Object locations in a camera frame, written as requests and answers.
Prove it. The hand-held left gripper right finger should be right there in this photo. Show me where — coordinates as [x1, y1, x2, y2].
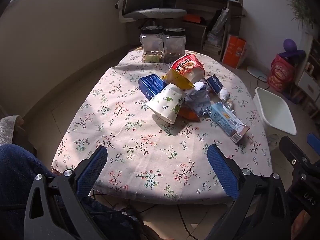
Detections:
[207, 144, 298, 240]

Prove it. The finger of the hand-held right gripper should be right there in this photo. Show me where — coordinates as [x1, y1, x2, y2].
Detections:
[279, 136, 320, 175]
[307, 133, 320, 153]

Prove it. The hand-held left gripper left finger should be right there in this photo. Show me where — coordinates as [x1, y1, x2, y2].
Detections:
[24, 145, 108, 240]

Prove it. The light blue milk carton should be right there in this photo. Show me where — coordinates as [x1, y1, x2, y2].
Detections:
[209, 102, 250, 145]

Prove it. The white plastic bin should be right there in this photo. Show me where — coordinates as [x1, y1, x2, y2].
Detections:
[253, 87, 297, 153]

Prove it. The dark blue small carton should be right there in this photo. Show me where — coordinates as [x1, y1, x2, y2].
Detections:
[205, 74, 223, 94]

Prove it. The yellow snack bag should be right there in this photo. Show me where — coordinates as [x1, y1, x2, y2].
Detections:
[162, 69, 195, 90]

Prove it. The floral tablecloth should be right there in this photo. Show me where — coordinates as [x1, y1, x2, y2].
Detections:
[51, 47, 273, 205]

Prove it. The orange snack packet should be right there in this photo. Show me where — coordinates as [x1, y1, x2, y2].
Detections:
[179, 107, 202, 122]

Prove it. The wooden shelf cabinet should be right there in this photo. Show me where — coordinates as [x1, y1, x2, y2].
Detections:
[295, 34, 320, 113]

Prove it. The crumpled grey paper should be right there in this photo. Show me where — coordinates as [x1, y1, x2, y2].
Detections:
[184, 81, 213, 117]

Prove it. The red printed bucket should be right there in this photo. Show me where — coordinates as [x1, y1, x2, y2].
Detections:
[267, 54, 295, 93]

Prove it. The person's jeans leg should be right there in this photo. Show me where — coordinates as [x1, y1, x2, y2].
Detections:
[0, 144, 140, 240]

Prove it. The white paper cup green print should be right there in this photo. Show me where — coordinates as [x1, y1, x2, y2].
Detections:
[146, 83, 186, 125]

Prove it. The white round scale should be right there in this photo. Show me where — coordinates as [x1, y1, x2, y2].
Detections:
[247, 66, 268, 79]

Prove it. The quilted beige cushion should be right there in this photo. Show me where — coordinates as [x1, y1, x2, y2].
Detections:
[0, 115, 24, 145]

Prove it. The purple toy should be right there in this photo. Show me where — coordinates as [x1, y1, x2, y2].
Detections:
[279, 39, 306, 58]

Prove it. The blue flat box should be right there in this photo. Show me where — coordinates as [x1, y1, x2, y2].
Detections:
[138, 74, 167, 100]

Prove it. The red instant noodle cup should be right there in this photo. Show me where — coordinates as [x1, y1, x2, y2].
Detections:
[169, 54, 205, 83]

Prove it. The orange cardboard box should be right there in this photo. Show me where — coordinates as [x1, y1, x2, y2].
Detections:
[222, 34, 247, 69]

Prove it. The stack of books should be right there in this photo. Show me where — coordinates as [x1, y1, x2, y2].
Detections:
[202, 40, 222, 55]

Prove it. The clear jar with dark contents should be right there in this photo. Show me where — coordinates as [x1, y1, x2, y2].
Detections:
[162, 28, 187, 64]

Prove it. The clear jar with yellow contents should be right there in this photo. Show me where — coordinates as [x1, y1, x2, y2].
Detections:
[139, 26, 164, 63]

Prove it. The green potted plant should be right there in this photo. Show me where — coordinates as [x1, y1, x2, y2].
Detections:
[290, 0, 315, 30]

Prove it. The clear plastic bag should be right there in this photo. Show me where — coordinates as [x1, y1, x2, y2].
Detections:
[207, 7, 230, 45]

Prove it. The grey office chair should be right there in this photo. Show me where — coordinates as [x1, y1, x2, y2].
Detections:
[115, 0, 187, 28]

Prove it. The wooden desk with shelves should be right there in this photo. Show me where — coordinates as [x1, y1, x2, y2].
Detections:
[161, 0, 244, 55]

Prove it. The black cable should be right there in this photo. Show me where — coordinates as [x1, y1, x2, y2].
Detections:
[90, 190, 200, 240]

